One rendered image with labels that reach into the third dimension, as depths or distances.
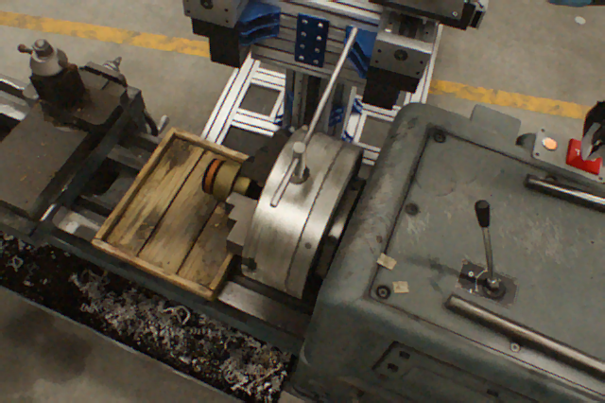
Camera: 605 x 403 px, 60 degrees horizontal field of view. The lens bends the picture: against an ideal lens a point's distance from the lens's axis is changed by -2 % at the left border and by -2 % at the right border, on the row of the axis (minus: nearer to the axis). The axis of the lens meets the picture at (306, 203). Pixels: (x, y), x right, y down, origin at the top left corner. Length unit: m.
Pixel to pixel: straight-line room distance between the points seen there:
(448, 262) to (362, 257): 0.13
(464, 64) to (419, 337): 2.32
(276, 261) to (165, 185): 0.48
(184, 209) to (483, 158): 0.68
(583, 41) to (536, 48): 0.31
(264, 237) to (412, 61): 0.63
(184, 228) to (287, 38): 0.63
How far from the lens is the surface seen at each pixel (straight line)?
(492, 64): 3.07
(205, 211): 1.28
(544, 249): 0.94
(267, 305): 1.20
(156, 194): 1.32
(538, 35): 3.36
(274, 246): 0.92
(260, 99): 2.35
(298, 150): 0.83
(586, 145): 1.02
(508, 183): 0.97
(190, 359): 1.47
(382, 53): 1.35
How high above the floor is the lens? 2.00
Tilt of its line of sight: 60 degrees down
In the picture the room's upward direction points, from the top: 9 degrees clockwise
